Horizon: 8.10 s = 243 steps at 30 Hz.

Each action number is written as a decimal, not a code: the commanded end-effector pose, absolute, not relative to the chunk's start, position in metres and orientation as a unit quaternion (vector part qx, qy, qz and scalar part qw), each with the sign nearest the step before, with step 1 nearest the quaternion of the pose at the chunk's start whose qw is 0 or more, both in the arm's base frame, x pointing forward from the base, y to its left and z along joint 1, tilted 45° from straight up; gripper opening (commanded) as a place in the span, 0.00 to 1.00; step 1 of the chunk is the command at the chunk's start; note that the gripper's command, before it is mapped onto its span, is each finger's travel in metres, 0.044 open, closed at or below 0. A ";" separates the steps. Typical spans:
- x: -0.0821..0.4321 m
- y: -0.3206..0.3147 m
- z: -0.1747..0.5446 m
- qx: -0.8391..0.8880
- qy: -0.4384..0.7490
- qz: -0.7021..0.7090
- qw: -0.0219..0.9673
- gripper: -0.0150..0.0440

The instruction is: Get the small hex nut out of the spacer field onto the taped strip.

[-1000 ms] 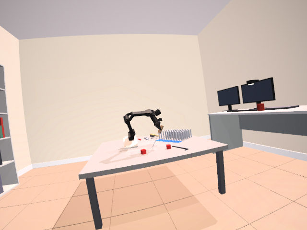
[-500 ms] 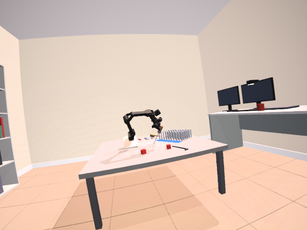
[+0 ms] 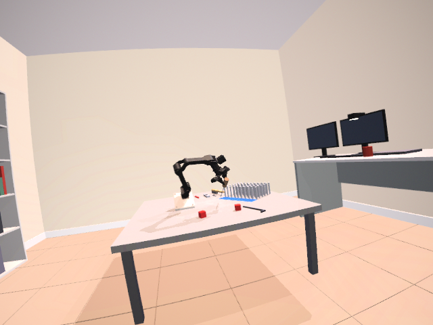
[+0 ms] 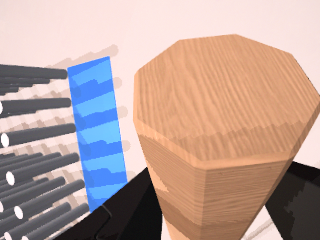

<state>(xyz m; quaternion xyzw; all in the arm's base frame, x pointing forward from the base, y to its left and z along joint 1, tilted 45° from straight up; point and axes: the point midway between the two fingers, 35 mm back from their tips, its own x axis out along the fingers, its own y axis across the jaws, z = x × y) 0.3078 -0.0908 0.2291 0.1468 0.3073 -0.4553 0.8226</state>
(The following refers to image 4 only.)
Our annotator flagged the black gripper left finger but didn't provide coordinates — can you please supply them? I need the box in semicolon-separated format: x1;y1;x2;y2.
53;167;163;240

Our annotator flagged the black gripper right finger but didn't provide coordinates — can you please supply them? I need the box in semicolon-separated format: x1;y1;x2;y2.
265;161;320;240

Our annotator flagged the blue flat strip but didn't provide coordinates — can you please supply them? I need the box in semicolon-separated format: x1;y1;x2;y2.
67;56;128;213

